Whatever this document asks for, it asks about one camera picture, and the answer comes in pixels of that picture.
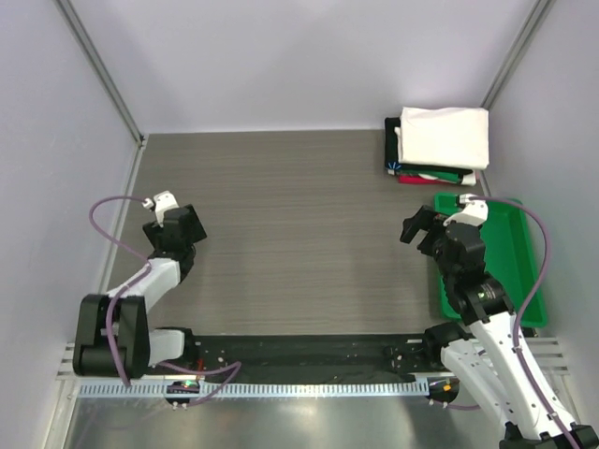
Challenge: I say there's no folded white t-shirt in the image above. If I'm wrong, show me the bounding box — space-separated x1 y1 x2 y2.
464 171 478 186

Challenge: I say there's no left aluminium frame post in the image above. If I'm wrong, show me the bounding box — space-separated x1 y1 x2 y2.
54 0 144 147

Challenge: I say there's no folded green t-shirt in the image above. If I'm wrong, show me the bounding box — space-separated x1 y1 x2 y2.
417 171 472 185

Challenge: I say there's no green plastic tray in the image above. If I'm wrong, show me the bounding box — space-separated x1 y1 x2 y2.
433 193 548 328

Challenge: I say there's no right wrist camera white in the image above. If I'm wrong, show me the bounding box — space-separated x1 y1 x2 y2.
444 194 489 227

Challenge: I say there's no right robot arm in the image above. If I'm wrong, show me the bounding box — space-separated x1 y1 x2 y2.
401 196 598 448

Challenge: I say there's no aluminium extrusion crossbar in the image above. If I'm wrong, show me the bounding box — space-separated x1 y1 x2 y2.
56 337 569 380

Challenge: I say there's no folded red t-shirt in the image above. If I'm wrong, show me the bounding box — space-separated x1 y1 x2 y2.
398 174 437 185

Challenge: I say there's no slotted cable duct rail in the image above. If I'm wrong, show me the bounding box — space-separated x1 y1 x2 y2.
78 380 430 398

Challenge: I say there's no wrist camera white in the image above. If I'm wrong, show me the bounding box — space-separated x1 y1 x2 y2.
444 194 489 227
142 191 179 226

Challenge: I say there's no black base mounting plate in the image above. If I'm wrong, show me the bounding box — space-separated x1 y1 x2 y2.
172 334 446 384

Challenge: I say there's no white t-shirt red print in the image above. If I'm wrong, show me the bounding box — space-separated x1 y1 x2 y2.
393 108 489 170

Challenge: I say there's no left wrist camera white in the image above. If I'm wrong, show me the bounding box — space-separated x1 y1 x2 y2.
142 191 179 226

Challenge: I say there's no right aluminium frame post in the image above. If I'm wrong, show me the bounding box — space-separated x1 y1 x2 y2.
481 0 556 110

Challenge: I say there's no aluminium frame post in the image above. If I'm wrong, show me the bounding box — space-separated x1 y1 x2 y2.
481 0 556 110
54 0 144 147

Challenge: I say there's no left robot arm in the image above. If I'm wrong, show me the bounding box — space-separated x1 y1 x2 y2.
72 204 207 383

